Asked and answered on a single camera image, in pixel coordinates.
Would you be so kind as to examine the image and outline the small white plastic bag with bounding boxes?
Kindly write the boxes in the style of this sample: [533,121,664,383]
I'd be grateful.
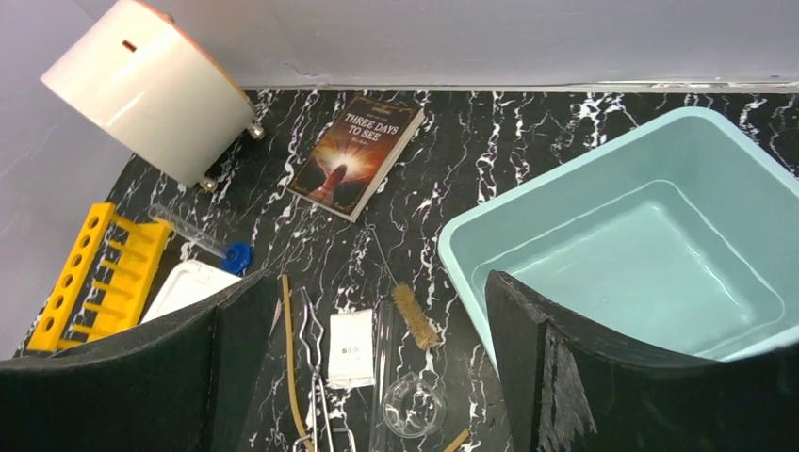
[327,309,375,390]

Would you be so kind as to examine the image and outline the white plastic bin lid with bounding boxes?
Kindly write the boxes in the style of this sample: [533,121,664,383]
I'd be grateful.
[140,260,241,323]

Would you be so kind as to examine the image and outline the test tube brush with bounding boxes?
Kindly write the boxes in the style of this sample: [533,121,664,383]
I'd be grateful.
[366,224,443,350]

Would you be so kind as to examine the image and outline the glass stirring rod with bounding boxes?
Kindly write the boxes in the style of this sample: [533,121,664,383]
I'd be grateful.
[367,299,397,451]

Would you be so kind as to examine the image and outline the metal crucible tongs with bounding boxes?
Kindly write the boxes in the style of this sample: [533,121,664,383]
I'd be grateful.
[292,287,357,451]

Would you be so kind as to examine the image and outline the white cylindrical container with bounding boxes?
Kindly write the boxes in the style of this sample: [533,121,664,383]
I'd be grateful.
[41,1,265,191]

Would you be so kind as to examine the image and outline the test tube with blue cap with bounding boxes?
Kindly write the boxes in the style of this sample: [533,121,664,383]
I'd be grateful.
[147,203,253,276]

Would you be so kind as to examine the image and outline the yellow test tube rack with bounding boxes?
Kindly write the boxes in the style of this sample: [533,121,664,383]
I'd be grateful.
[24,202,171,353]

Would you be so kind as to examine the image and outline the tan rubber tube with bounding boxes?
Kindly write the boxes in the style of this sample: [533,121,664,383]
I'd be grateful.
[280,274,316,452]

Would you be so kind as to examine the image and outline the teal plastic bin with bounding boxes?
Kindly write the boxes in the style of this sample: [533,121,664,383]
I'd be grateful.
[438,107,798,361]

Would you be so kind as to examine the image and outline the Three Days To See book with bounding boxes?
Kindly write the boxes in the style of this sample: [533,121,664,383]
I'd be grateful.
[288,95,425,222]

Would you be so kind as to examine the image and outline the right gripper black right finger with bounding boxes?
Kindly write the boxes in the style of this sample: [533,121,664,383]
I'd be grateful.
[485,271,798,451]

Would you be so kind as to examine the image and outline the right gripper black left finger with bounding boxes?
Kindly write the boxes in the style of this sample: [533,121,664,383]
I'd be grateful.
[1,271,280,451]

